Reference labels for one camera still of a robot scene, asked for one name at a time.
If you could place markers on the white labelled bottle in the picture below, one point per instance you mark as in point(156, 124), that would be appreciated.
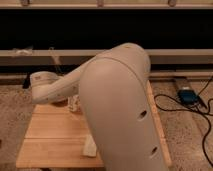
point(74, 104)

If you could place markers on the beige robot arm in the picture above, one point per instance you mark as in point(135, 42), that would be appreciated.
point(112, 87)

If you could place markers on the white rectangular block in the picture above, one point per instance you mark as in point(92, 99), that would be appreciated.
point(90, 148)

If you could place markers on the wooden table board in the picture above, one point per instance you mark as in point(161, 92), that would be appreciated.
point(55, 138)

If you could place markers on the blue power adapter box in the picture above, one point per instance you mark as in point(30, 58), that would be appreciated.
point(187, 96)

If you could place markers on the long wooden rail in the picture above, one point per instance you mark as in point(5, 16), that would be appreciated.
point(69, 57)

